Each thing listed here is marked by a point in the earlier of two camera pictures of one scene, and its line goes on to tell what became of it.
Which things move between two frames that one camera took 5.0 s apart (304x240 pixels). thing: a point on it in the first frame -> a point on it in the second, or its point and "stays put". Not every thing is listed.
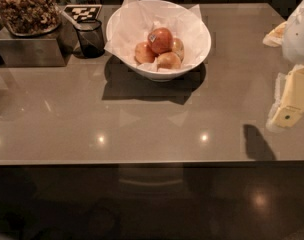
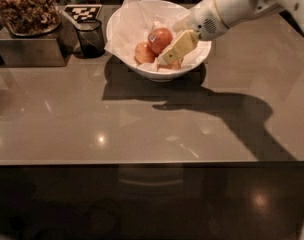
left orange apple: [143, 53] stays put
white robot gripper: [298, 37] -> [203, 23]
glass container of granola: [27, 9] stays put
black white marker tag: [84, 11] stays put
